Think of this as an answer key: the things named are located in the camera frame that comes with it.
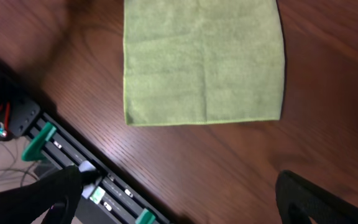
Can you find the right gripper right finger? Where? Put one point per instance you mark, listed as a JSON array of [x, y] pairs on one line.
[[301, 201]]

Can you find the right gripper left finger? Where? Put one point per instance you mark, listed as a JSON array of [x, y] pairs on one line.
[[57, 195]]

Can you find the green microfiber cloth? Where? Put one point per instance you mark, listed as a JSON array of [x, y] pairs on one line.
[[202, 62]]

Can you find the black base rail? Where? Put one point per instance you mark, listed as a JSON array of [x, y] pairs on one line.
[[105, 198]]

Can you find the green clamp on rail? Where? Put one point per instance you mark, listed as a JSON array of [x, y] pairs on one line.
[[146, 217], [33, 151]]

